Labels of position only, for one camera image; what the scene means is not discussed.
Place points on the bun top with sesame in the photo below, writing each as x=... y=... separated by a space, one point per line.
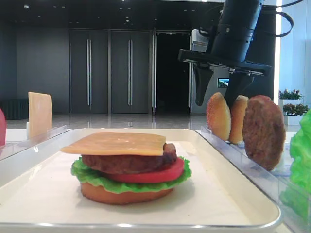
x=237 y=115

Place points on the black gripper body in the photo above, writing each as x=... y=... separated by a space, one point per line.
x=223 y=46

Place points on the burger meat patty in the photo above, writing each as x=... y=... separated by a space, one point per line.
x=131 y=164

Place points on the white metal tray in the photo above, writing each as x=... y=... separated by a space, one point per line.
x=38 y=194

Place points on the spare bun top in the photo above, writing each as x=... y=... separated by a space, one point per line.
x=218 y=116

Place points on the burger lettuce leaf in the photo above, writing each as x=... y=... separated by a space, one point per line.
x=87 y=175

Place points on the clear holder for cheese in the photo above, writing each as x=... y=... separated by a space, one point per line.
x=34 y=140

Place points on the burger bottom bun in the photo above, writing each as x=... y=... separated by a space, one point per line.
x=99 y=194

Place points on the spare cheese slice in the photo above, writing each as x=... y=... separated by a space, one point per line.
x=40 y=113

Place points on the spare lettuce leaf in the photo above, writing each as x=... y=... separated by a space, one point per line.
x=300 y=151

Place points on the planter with red flowers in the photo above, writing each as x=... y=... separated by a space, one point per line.
x=289 y=102

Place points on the burger tomato slice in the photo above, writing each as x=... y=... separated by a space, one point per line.
x=165 y=175

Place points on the spare meat patty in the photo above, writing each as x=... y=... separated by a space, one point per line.
x=263 y=131

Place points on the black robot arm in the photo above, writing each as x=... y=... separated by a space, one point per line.
x=241 y=13

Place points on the spare tomato slice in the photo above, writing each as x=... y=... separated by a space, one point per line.
x=2 y=128

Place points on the grey double door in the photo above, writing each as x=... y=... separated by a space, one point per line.
x=110 y=71

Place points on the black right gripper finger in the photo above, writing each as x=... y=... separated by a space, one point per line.
x=237 y=83

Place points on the white kiosk machine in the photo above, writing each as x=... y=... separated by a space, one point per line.
x=219 y=74

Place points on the burger cheese slice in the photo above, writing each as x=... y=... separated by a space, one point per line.
x=115 y=144

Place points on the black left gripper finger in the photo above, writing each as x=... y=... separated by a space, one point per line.
x=202 y=76

